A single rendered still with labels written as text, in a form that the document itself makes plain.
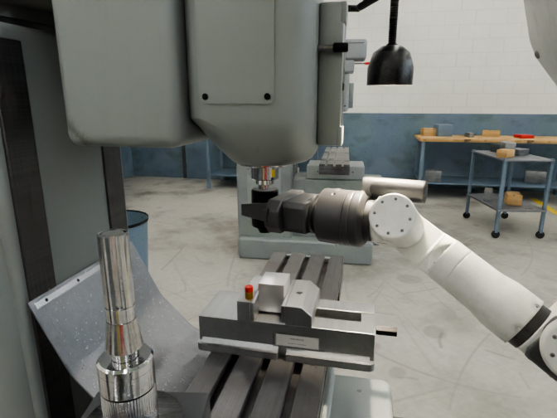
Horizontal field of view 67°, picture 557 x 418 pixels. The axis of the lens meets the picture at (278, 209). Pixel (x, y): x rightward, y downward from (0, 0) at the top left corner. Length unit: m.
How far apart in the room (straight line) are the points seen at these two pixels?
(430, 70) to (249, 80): 6.70
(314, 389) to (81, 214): 0.55
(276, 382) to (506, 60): 6.98
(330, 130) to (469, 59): 6.72
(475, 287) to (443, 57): 6.77
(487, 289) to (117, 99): 0.57
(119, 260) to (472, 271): 0.44
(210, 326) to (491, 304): 0.52
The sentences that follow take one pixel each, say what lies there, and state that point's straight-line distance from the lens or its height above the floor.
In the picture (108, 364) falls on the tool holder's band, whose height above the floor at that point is 1.20.
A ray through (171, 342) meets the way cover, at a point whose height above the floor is 0.89.
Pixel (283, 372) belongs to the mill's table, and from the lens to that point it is 0.82.
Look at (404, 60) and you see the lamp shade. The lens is 0.70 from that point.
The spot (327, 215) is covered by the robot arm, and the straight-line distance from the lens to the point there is 0.64.
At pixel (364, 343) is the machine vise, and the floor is 0.97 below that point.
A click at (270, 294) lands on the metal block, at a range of 0.84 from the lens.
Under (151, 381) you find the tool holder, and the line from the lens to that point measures 0.41.
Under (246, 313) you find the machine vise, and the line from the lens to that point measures 0.84.
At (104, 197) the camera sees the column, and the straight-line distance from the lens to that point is 0.96.
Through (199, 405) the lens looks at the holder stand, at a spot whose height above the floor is 1.11.
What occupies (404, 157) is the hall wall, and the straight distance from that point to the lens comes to 7.26.
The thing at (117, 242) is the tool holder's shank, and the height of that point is 1.30.
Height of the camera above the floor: 1.41
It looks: 15 degrees down
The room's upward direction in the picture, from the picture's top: straight up
